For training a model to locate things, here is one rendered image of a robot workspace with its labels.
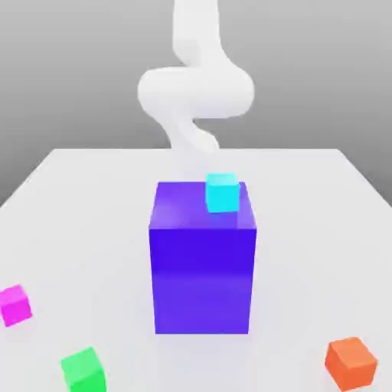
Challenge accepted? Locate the small cyan cube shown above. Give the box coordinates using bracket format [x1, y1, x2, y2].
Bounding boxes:
[204, 172, 240, 214]

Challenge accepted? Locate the small green cube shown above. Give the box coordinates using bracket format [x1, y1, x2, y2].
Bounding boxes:
[60, 346, 107, 392]

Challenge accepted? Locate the small magenta cube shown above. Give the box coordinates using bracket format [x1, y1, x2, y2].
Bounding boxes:
[0, 283, 34, 328]

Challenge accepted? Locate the small orange cube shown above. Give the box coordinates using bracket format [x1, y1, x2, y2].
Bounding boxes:
[324, 336, 378, 392]

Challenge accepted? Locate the large purple box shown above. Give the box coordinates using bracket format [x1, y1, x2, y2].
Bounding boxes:
[149, 181, 257, 335]

